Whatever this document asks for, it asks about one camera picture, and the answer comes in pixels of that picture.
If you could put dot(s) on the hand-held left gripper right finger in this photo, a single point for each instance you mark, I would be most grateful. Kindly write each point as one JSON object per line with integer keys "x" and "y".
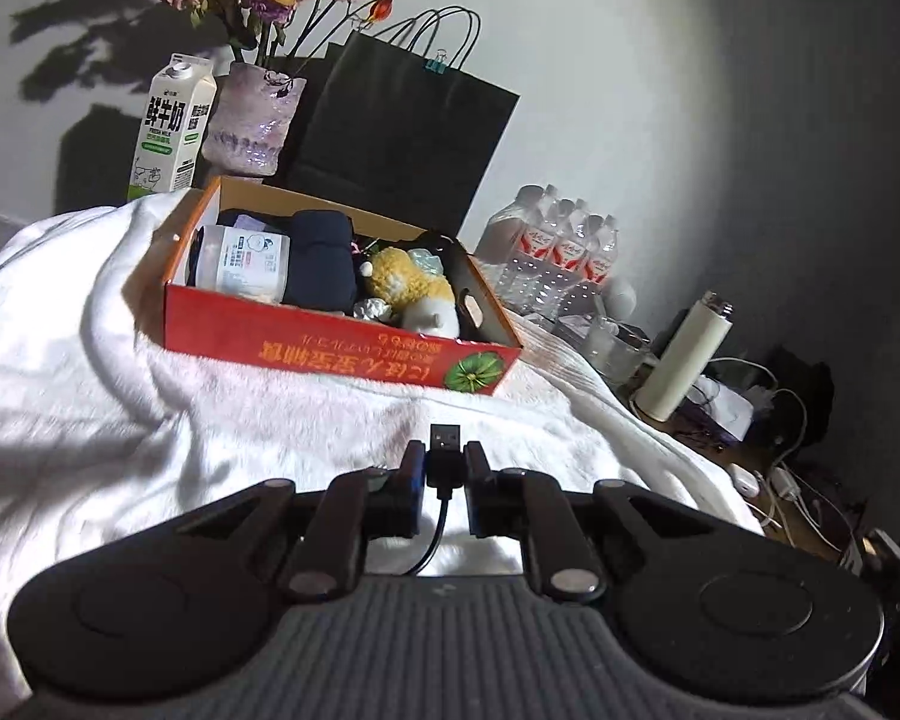
{"x": 476, "y": 491}

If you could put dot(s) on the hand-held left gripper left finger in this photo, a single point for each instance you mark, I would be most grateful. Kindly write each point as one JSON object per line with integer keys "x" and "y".
{"x": 412, "y": 491}

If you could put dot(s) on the red cardboard box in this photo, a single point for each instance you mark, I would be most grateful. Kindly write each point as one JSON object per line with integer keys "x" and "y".
{"x": 270, "y": 337}

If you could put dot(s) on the yellow and white plush toy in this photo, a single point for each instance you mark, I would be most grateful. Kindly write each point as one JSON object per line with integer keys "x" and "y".
{"x": 405, "y": 281}

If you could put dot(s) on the navy pouch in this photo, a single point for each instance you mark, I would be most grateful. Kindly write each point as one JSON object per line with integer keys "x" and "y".
{"x": 319, "y": 262}

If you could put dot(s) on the clear plastic jar white lid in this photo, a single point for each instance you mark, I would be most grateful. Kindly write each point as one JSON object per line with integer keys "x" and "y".
{"x": 244, "y": 262}

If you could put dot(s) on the wooden desktop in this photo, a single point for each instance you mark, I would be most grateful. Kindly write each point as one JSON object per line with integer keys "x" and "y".
{"x": 727, "y": 456}

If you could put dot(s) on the clear glass cup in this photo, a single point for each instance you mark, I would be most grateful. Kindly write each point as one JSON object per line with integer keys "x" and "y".
{"x": 615, "y": 349}

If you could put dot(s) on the cream thermos bottle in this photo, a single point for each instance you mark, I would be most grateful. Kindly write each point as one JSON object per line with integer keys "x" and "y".
{"x": 682, "y": 360}

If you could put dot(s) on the pack of water bottles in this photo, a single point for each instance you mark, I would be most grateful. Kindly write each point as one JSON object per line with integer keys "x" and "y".
{"x": 555, "y": 255}

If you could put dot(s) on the white charger plug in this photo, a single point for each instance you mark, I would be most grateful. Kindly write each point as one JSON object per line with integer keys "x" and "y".
{"x": 785, "y": 484}

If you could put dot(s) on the purple paper sheet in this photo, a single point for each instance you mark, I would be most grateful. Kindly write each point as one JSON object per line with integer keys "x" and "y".
{"x": 245, "y": 222}

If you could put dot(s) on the white fleece blanket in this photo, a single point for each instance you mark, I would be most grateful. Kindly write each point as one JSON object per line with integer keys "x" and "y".
{"x": 82, "y": 390}

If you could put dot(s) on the black paper bag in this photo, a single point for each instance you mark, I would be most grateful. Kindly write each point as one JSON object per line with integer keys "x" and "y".
{"x": 412, "y": 135}

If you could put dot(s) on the purple glass vase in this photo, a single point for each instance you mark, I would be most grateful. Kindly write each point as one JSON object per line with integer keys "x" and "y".
{"x": 251, "y": 120}

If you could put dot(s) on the teal binder clip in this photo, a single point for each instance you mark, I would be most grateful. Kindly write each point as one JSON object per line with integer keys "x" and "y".
{"x": 436, "y": 64}

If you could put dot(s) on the white milk carton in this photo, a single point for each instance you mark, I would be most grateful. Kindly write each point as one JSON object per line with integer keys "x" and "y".
{"x": 165, "y": 127}

